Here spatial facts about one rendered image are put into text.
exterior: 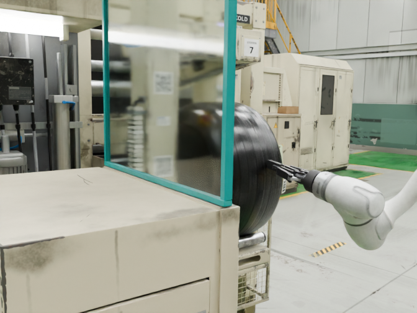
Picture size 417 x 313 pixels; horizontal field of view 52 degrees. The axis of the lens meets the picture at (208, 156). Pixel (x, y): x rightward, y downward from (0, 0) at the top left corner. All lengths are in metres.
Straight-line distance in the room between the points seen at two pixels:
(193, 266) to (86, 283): 0.19
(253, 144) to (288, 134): 5.16
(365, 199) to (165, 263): 0.70
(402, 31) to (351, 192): 12.41
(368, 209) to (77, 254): 0.85
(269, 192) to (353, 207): 0.40
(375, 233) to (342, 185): 0.20
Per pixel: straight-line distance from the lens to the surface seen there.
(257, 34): 2.13
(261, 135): 1.59
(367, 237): 1.41
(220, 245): 0.78
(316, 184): 1.37
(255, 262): 1.76
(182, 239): 0.73
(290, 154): 6.78
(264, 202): 1.59
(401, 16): 13.70
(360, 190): 1.29
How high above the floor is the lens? 1.46
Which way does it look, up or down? 8 degrees down
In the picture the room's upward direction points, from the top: 1 degrees clockwise
